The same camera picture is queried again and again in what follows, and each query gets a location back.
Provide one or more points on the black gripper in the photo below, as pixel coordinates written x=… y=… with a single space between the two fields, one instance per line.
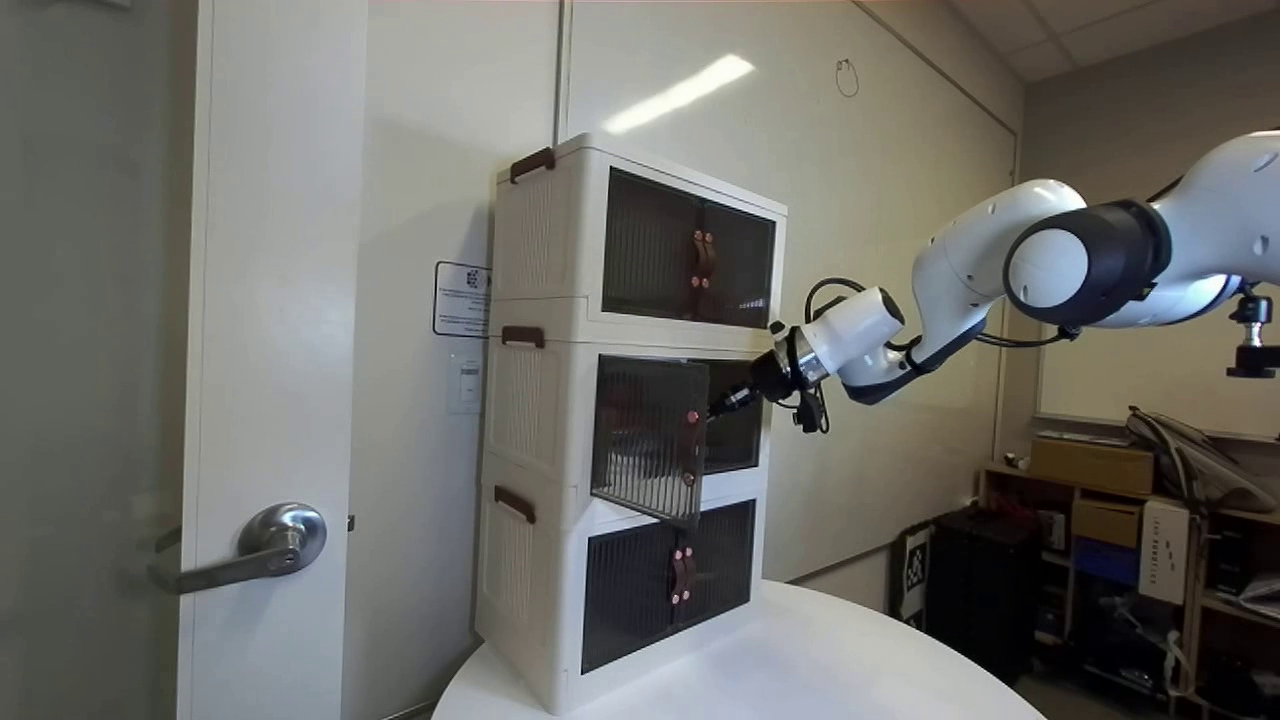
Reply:
x=786 y=371

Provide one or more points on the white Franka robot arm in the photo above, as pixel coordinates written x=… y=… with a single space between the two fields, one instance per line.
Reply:
x=985 y=253

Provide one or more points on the white stacked shelf cabinet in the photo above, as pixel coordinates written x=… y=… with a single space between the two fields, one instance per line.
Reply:
x=532 y=403

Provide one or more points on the wooden storage shelf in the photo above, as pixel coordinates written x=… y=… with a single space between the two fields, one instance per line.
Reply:
x=1027 y=515

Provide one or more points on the brown cabinet side latch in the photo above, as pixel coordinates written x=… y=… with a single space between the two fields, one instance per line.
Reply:
x=514 y=501
x=529 y=164
x=522 y=338

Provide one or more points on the black white marker board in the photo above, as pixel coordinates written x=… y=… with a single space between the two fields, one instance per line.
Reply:
x=913 y=572

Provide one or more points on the black patterned board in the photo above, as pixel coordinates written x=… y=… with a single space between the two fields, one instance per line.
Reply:
x=981 y=600

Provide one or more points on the brown cardboard box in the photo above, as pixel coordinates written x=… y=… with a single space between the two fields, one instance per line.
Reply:
x=1087 y=469

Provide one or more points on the white box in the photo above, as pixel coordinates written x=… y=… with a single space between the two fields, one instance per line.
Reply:
x=1165 y=547

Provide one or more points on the grey room door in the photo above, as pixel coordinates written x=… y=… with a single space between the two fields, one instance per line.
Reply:
x=83 y=267

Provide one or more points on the glossy white wall board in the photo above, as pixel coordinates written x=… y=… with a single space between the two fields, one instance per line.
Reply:
x=866 y=174

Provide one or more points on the paper wall sign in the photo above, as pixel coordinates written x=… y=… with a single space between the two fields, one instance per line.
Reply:
x=461 y=300

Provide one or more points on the black camera on stand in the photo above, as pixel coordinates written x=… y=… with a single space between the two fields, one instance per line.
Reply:
x=1255 y=354

